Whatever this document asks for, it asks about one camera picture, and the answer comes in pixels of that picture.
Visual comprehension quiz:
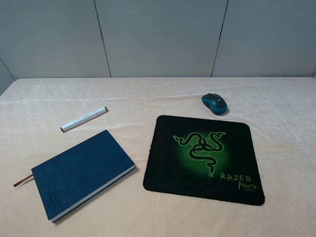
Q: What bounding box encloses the white marker pen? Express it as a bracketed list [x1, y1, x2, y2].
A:
[60, 107, 108, 132]

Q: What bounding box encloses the black green Razer mouse pad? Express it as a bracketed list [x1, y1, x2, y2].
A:
[143, 115, 265, 206]

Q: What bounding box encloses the dark blue notebook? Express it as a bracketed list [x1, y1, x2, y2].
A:
[14, 130, 135, 223]

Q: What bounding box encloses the black and blue wireless mouse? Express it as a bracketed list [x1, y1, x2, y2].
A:
[201, 93, 229, 116]

